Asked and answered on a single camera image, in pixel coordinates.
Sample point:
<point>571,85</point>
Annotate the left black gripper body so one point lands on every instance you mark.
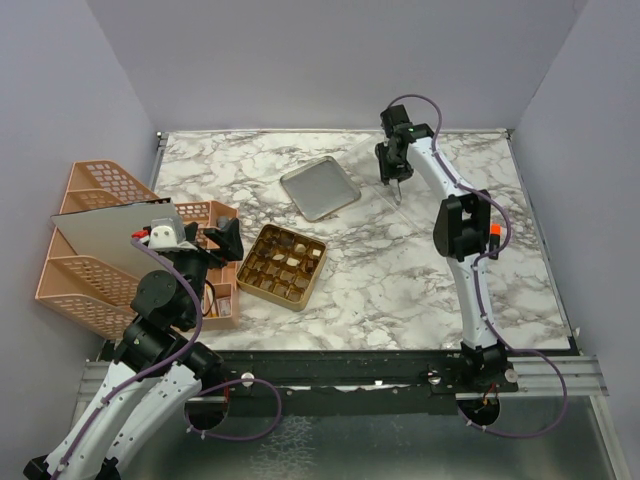
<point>194,265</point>

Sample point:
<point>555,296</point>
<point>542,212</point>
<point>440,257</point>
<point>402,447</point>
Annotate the silver tin lid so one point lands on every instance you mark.
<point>320,188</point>

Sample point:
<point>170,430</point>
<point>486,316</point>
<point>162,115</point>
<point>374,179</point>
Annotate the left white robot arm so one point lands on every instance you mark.
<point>163,336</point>

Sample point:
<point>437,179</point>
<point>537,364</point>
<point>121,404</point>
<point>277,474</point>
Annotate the brown chocolate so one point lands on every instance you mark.
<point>310,265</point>

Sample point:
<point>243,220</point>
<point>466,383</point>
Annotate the gold chocolate box tray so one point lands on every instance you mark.
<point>275,281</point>

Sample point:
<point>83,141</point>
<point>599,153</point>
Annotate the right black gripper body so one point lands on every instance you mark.
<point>392,166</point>

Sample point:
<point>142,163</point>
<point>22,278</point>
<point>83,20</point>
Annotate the white board sheet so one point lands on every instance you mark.
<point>105,233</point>

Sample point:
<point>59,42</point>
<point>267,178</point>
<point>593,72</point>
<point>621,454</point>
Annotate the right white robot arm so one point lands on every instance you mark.
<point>461,234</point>

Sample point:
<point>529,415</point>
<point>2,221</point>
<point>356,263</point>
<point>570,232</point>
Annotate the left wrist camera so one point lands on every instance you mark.
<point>164,235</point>

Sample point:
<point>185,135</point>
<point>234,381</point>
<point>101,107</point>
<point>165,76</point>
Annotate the peach desk organizer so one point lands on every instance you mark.
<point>221,296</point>

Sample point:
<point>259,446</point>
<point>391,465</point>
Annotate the peach mesh file rack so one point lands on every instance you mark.
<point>91,269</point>

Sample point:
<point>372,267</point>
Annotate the black mounting rail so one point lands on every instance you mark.
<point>329,383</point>

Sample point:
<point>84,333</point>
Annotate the orange black marker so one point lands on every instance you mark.
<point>495,238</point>

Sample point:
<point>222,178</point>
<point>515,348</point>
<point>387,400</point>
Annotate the black metal tongs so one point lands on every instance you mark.
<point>396,192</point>

